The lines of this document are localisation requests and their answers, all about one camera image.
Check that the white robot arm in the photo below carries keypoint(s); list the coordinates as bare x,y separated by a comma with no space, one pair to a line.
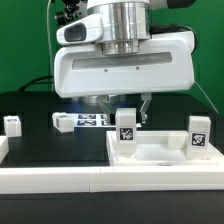
115,50

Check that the white square table top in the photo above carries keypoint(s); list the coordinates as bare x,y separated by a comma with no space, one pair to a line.
159,148

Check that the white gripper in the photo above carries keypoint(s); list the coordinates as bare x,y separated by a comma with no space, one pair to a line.
164,63

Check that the marker sheet with tags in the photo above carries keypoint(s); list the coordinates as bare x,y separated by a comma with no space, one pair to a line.
91,120

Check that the white U-shaped fence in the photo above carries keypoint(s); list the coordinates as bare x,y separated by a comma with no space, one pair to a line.
110,178

